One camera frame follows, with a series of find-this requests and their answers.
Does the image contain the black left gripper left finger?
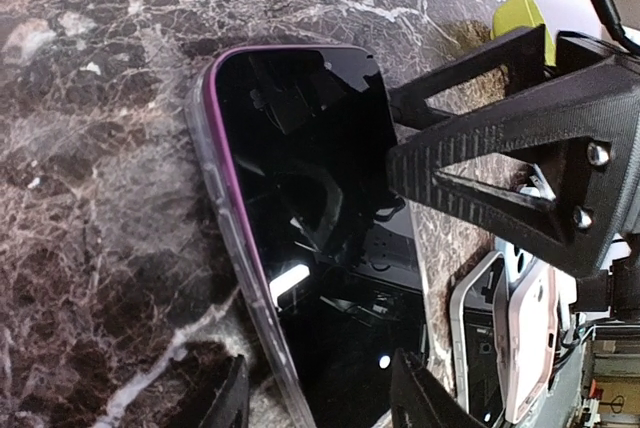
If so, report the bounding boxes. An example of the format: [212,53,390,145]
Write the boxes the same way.
[198,355,250,428]

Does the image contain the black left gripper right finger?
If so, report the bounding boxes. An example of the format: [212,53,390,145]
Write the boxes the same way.
[390,349,483,428]

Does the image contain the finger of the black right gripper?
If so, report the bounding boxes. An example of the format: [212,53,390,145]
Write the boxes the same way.
[387,60,639,278]
[389,25,546,130]

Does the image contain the clear magsafe phone case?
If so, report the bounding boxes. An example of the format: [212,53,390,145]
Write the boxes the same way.
[183,45,431,428]

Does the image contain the black phone light-blue edge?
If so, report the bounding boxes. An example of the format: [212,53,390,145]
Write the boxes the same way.
[449,251,504,427]

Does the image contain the light blue phone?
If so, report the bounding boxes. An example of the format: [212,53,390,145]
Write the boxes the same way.
[495,238,534,296]

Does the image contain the pink phone case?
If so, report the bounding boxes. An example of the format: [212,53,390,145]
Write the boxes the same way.
[504,260,558,424]

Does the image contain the lime green bowl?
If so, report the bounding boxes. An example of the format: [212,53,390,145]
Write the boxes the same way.
[490,0,556,67]

